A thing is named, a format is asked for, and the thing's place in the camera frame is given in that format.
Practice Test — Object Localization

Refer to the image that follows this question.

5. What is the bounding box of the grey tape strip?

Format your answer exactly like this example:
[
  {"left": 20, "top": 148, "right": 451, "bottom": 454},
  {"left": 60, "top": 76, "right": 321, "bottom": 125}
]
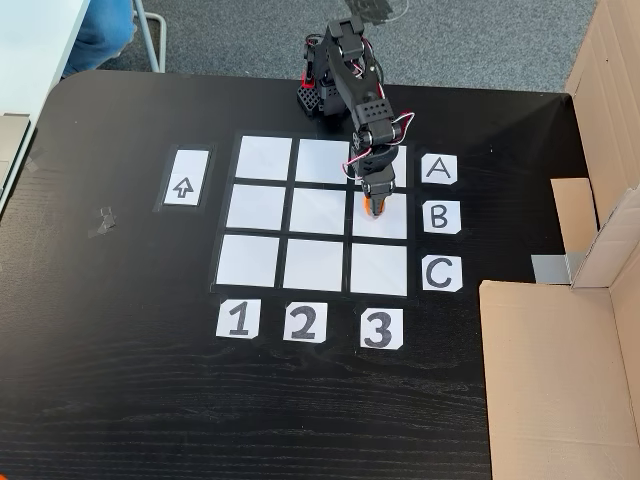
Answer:
[{"left": 530, "top": 252, "right": 586, "bottom": 286}]

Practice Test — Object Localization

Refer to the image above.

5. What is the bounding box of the paper label letter B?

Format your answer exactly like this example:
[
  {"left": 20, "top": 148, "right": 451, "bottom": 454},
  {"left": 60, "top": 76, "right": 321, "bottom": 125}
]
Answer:
[{"left": 423, "top": 200, "right": 462, "bottom": 235}]

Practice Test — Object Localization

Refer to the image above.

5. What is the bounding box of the paper label number 3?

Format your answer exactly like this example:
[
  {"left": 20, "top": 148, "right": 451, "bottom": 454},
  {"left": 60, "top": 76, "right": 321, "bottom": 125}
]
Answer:
[{"left": 359, "top": 308, "right": 404, "bottom": 350}]

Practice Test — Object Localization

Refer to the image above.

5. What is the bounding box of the person's leg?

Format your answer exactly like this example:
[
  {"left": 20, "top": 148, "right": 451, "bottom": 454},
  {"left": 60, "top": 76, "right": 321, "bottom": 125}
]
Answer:
[{"left": 62, "top": 0, "right": 139, "bottom": 79}]

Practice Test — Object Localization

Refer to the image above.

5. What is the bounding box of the white grid sheet, black tape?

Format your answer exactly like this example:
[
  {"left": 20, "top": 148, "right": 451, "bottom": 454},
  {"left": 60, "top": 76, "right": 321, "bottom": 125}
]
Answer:
[{"left": 209, "top": 130, "right": 417, "bottom": 300}]

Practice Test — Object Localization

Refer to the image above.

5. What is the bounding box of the paper label letter C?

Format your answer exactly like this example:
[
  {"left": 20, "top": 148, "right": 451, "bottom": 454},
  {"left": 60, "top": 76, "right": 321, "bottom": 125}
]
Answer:
[{"left": 422, "top": 255, "right": 463, "bottom": 293}]

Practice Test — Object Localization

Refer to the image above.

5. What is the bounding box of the paper label letter A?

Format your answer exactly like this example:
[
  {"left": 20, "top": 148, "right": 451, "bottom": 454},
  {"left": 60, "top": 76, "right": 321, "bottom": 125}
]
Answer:
[{"left": 420, "top": 153, "right": 459, "bottom": 186}]

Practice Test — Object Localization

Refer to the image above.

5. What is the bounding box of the white arrow paper sheet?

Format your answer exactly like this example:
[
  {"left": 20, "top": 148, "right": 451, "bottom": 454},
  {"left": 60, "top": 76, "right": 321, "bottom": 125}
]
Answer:
[{"left": 155, "top": 143, "right": 217, "bottom": 214}]

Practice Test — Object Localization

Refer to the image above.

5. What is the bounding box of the red white servo cable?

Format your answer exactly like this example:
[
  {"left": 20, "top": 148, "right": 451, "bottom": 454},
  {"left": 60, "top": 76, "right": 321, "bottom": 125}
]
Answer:
[{"left": 343, "top": 112, "right": 417, "bottom": 182}]

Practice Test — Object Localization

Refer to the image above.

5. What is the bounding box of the grey metal leg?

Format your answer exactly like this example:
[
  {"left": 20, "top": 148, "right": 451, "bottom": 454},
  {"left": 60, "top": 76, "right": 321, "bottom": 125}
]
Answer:
[{"left": 133, "top": 0, "right": 167, "bottom": 74}]

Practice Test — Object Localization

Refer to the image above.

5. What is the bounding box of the paper label number 2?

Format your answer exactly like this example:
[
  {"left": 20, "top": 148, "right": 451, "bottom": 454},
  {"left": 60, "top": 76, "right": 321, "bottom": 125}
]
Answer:
[{"left": 282, "top": 301, "right": 329, "bottom": 343}]

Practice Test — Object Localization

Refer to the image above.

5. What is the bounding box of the brown cardboard screen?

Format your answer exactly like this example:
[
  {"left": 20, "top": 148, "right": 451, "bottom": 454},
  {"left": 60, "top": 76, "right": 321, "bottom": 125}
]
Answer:
[
  {"left": 478, "top": 185, "right": 640, "bottom": 480},
  {"left": 549, "top": 0, "right": 640, "bottom": 256}
]

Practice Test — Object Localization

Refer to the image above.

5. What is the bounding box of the paper label number 1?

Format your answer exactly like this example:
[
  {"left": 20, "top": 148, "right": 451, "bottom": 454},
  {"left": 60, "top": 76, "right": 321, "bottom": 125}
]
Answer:
[{"left": 215, "top": 298, "right": 260, "bottom": 340}]

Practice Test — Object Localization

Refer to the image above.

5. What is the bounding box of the white table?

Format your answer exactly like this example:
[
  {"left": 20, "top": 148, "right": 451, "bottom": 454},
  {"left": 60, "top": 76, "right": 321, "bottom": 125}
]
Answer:
[{"left": 0, "top": 0, "right": 92, "bottom": 216}]

